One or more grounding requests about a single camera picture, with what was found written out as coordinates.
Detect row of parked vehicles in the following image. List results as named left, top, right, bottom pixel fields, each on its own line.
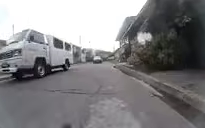
left=71, top=44, right=96, bottom=64

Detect white minibus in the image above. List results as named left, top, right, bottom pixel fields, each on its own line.
left=0, top=28, right=75, bottom=81

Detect grey concrete sidewalk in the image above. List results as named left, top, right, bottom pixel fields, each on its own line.
left=149, top=69, right=205, bottom=101

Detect building with overhanging roof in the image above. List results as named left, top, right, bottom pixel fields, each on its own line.
left=115, top=0, right=205, bottom=71

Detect white car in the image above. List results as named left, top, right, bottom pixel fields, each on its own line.
left=92, top=55, right=104, bottom=65

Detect green bushes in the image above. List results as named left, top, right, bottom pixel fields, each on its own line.
left=126, top=29, right=188, bottom=72

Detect grey asphalt road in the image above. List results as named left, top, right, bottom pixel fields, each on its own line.
left=0, top=61, right=198, bottom=128

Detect concrete kerb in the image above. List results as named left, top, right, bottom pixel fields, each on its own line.
left=111, top=63, right=205, bottom=128

